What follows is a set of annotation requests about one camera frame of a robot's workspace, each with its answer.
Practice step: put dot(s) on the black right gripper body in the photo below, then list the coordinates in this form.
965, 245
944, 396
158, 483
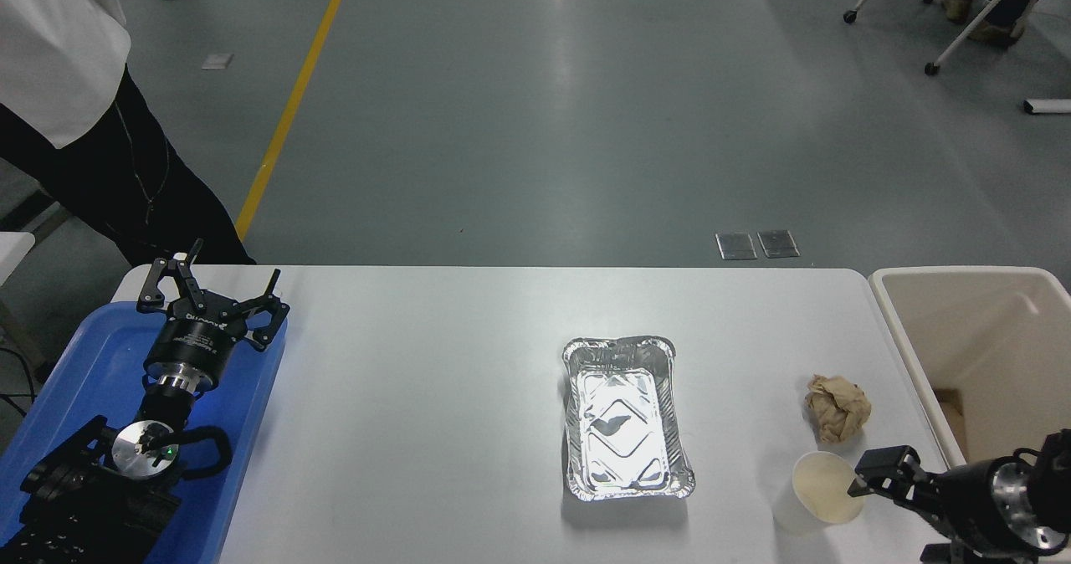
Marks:
962, 497

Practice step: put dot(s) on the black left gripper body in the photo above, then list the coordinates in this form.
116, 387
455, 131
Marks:
191, 342

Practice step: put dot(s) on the white paper cup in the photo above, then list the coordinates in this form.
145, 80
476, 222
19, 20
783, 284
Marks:
820, 489

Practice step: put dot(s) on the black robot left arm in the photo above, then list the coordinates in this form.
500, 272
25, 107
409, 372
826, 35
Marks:
92, 497

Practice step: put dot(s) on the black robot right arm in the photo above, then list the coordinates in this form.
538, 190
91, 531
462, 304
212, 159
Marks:
1050, 489

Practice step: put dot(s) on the crumpled tan paper ball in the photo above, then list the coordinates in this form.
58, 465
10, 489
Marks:
838, 409

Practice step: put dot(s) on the blue plastic tray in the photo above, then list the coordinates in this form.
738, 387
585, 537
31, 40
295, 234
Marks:
92, 363

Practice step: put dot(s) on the large pale plastic bin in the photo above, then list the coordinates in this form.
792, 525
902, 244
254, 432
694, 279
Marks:
945, 321

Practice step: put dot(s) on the small metal floor plate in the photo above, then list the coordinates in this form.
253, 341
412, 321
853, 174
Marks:
217, 61

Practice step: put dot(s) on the silver foil tray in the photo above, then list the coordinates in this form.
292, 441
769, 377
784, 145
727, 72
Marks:
626, 417

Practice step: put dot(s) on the person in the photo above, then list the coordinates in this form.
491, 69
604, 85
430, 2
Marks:
996, 33
50, 45

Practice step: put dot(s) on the white bar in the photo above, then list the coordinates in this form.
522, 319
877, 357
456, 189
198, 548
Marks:
1047, 105

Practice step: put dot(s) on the white-framed wheeled chair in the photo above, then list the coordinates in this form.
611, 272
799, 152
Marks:
931, 69

